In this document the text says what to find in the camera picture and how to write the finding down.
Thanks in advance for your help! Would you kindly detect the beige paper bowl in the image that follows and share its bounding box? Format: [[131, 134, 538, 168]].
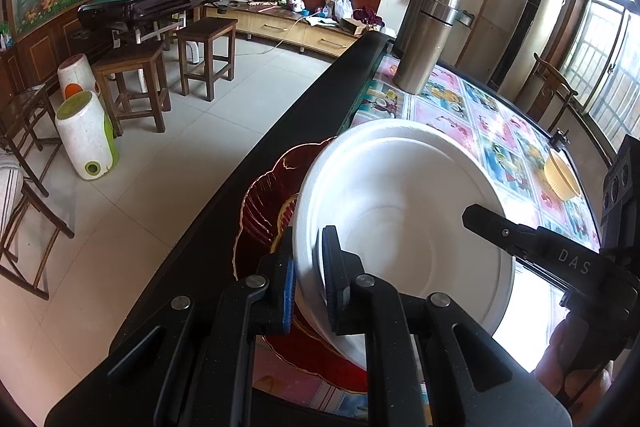
[[543, 148, 583, 202]]

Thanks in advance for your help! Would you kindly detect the person's right hand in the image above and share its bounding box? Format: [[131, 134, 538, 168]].
[[531, 316, 617, 408]]

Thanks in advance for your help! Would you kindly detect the black mahjong table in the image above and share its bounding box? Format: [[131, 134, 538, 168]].
[[76, 0, 230, 45]]

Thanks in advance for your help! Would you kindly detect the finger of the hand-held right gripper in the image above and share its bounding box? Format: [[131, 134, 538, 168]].
[[461, 203, 608, 293]]

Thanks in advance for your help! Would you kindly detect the striped seat cushion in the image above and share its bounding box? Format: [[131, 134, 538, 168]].
[[0, 154, 25, 253]]

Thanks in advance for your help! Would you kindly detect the dark wooden chair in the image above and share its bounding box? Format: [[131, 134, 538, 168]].
[[0, 82, 76, 303]]

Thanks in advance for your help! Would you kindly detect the black rimmed dining table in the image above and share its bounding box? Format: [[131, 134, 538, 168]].
[[45, 29, 621, 427]]

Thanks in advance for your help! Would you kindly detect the red glass plate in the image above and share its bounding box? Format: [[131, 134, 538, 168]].
[[232, 137, 371, 395]]

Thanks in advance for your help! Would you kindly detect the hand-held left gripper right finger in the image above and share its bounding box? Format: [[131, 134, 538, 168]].
[[320, 224, 573, 427]]

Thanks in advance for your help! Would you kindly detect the fruit print tablecloth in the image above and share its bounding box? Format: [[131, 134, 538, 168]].
[[252, 54, 603, 413]]

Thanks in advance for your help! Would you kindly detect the small black device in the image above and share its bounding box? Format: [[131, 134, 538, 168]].
[[549, 129, 572, 154]]

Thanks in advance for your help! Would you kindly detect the small cardboard box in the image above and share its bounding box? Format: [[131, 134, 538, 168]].
[[339, 17, 368, 36]]

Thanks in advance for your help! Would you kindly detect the white orange foam stool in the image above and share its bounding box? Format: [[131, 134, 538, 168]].
[[57, 54, 103, 102]]

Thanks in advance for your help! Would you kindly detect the dark red cloth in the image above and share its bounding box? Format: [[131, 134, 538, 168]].
[[352, 6, 386, 28]]

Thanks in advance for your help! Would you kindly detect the slim steel vacuum flask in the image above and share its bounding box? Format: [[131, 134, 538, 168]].
[[392, 0, 457, 95]]

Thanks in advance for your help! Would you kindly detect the dark wooden stool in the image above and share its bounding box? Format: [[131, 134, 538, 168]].
[[91, 41, 172, 134], [176, 17, 239, 102]]

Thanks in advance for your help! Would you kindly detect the white paper bowl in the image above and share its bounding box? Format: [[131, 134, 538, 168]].
[[291, 119, 515, 370]]

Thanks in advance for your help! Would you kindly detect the brown wooden armchair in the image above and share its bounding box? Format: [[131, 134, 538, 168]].
[[531, 52, 581, 135]]

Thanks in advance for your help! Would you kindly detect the low wooden TV cabinet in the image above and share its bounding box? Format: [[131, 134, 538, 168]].
[[204, 2, 363, 58]]

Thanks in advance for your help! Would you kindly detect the window with metal grille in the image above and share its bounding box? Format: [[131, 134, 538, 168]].
[[557, 0, 640, 158]]

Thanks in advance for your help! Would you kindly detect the white green foam stool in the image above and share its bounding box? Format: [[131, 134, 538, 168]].
[[54, 90, 121, 181]]

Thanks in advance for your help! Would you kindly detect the standing air conditioner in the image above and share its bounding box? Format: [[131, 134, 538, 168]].
[[489, 0, 567, 95]]

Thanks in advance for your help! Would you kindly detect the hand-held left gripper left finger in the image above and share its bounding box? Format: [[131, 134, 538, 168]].
[[45, 227, 296, 427]]

